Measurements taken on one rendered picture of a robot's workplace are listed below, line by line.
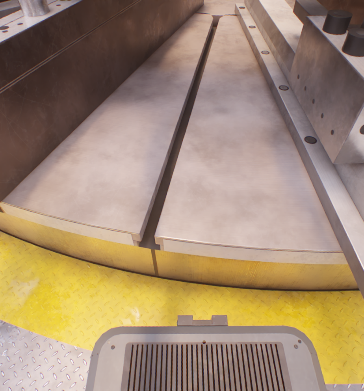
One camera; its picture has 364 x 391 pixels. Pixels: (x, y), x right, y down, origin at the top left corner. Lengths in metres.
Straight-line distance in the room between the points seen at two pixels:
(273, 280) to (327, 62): 0.67
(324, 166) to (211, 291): 0.56
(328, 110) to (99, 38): 0.88
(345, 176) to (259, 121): 0.43
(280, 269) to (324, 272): 0.14
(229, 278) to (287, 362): 0.36
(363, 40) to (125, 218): 0.74
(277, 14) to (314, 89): 0.95
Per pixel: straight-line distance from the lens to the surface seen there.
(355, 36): 0.86
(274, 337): 0.77
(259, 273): 0.99
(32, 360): 1.10
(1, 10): 2.18
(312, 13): 1.44
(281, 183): 0.97
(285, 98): 1.29
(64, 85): 1.14
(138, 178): 0.95
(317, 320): 1.11
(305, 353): 0.78
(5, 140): 0.99
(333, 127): 0.86
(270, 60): 1.58
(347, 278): 1.11
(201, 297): 1.06
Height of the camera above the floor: 0.98
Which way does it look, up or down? 49 degrees down
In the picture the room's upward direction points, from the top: 1 degrees counter-clockwise
